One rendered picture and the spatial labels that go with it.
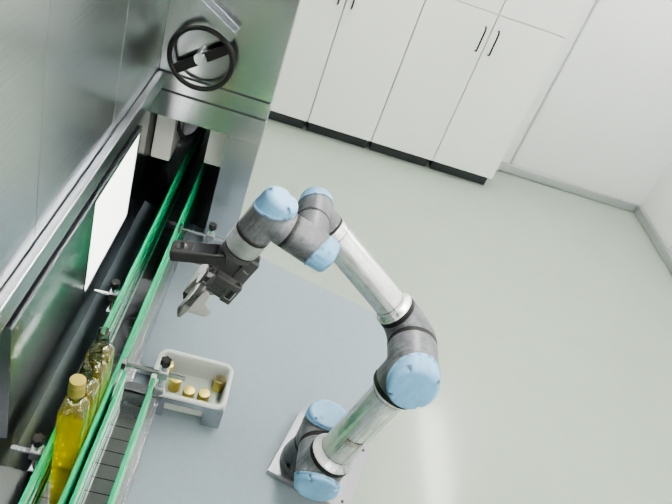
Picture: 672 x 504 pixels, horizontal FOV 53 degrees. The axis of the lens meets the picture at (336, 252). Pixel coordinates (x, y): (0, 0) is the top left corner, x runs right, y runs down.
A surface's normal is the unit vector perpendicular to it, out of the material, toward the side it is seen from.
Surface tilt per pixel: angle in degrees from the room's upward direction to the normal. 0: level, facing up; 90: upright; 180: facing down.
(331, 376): 0
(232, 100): 90
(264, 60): 90
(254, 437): 0
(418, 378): 82
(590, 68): 90
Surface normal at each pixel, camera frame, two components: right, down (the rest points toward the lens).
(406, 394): 0.00, 0.47
